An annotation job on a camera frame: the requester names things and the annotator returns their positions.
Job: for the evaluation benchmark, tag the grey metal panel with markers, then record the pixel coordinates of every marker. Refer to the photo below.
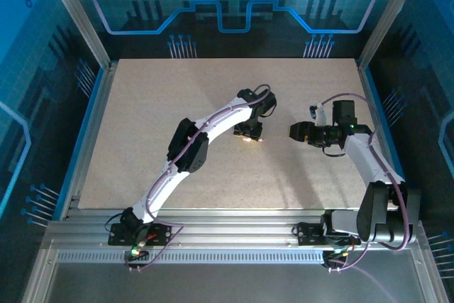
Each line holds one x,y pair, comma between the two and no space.
230,285

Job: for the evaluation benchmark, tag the aluminium mounting rail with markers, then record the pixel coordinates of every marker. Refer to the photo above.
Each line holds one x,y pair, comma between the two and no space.
230,228

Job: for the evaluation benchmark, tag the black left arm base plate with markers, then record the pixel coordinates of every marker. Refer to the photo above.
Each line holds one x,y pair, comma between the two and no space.
118,237

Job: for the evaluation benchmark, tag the aluminium frame side rail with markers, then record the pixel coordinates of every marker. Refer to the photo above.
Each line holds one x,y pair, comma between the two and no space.
370,97
91,132

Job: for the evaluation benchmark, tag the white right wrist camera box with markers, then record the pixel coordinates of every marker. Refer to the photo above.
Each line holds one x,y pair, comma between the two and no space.
322,116

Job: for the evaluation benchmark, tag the small circuit board with LEDs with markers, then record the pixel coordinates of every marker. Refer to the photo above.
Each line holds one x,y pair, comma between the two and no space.
136,251
340,252

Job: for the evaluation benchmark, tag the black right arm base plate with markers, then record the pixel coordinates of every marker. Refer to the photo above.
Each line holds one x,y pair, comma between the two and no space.
306,235

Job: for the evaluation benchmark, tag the pink earbud charging case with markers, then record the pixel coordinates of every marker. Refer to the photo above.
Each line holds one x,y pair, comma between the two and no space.
248,139

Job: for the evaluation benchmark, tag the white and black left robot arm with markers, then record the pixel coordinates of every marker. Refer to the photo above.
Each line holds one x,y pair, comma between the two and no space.
220,122

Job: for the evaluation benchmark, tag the aluminium frame post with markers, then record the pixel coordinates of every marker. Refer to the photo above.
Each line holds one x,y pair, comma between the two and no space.
78,15
383,15

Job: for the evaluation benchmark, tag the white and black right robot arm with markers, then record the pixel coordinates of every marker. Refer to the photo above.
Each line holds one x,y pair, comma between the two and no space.
361,157

